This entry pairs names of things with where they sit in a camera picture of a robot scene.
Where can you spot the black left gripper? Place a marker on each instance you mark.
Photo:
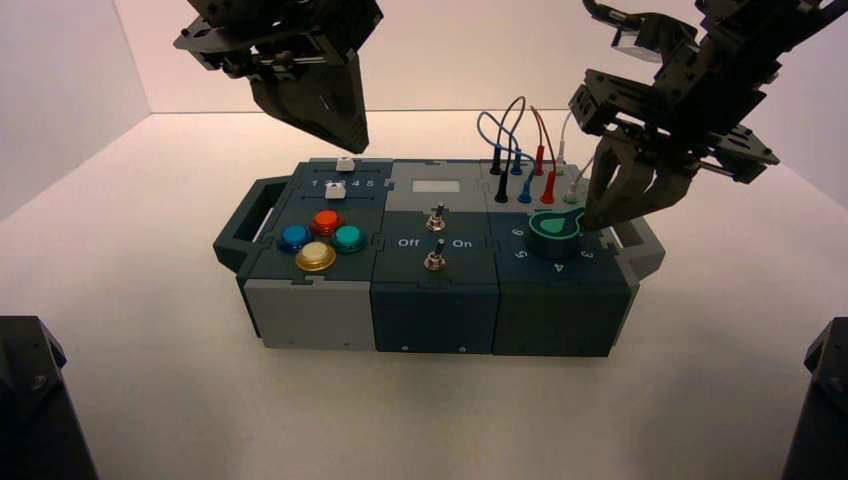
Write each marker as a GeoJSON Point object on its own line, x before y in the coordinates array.
{"type": "Point", "coordinates": [285, 30]}

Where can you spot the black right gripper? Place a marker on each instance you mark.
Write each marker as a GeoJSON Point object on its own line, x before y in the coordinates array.
{"type": "Point", "coordinates": [709, 93]}

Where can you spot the green rotary knob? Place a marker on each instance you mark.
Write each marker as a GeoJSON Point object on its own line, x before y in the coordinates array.
{"type": "Point", "coordinates": [553, 240]}

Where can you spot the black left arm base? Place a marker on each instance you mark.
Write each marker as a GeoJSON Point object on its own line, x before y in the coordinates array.
{"type": "Point", "coordinates": [33, 411]}

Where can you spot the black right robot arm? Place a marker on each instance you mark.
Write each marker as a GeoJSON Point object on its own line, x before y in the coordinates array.
{"type": "Point", "coordinates": [775, 30]}

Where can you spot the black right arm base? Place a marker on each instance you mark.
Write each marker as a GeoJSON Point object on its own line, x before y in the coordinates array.
{"type": "Point", "coordinates": [825, 411]}

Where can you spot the white slider cap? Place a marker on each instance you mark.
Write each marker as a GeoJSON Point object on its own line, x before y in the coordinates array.
{"type": "Point", "coordinates": [345, 164]}
{"type": "Point", "coordinates": [335, 191]}

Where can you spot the orange push button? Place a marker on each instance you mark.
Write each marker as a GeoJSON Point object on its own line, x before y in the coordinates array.
{"type": "Point", "coordinates": [326, 222]}

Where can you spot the blue push button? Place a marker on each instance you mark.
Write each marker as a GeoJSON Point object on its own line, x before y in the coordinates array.
{"type": "Point", "coordinates": [294, 237]}

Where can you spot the teal push button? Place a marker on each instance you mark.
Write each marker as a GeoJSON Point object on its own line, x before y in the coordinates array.
{"type": "Point", "coordinates": [348, 238]}

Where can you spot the small grey display screen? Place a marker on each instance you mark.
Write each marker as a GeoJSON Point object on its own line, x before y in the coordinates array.
{"type": "Point", "coordinates": [435, 187]}

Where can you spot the yellow push button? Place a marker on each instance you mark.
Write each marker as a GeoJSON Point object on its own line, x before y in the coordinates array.
{"type": "Point", "coordinates": [315, 256]}

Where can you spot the modular grey control box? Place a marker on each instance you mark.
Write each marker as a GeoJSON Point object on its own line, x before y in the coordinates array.
{"type": "Point", "coordinates": [430, 311]}

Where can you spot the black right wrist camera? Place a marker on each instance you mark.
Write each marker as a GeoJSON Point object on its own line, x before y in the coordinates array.
{"type": "Point", "coordinates": [652, 36]}

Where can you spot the metal toggle switch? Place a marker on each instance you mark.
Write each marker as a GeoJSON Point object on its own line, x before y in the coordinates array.
{"type": "Point", "coordinates": [435, 217]}
{"type": "Point", "coordinates": [434, 256]}

